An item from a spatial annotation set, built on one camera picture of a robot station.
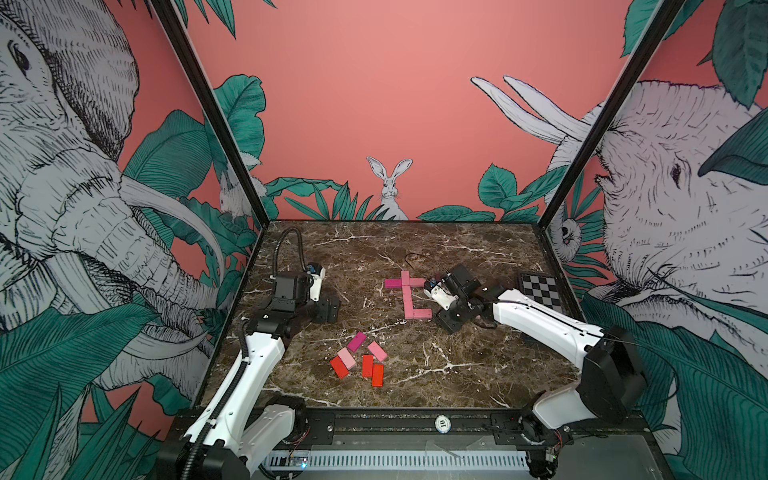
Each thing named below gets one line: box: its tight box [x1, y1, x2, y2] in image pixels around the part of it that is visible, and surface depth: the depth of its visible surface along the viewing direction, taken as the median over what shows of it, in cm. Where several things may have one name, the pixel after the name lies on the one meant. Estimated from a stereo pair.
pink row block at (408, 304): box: [403, 296, 413, 319], surface depth 97 cm
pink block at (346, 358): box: [337, 347, 357, 370], surface depth 87 cm
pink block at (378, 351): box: [367, 341, 388, 362], surface depth 88 cm
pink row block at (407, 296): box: [402, 285, 413, 309], surface depth 100 cm
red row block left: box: [372, 364, 385, 387], surface depth 83 cm
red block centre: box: [361, 355, 375, 378], surface depth 85 cm
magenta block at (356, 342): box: [347, 332, 367, 353], surface depth 90 cm
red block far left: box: [330, 356, 349, 380], surface depth 85 cm
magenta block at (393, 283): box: [384, 279, 402, 289], surface depth 103 cm
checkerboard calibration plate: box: [517, 272, 565, 314], surface depth 100 cm
